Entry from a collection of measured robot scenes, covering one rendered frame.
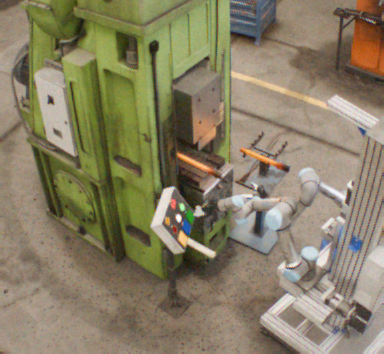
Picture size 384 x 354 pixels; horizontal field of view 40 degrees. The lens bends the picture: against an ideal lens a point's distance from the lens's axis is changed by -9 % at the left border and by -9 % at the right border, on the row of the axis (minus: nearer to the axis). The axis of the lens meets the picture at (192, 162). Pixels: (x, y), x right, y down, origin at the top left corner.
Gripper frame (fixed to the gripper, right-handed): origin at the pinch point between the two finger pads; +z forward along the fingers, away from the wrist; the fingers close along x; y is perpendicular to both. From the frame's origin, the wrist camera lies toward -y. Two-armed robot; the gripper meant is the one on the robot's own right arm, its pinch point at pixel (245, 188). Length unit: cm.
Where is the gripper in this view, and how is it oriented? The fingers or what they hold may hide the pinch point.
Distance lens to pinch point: 403.6
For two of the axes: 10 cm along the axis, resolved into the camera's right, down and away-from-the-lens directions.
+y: 0.3, 7.4, 6.7
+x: 6.1, -5.5, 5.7
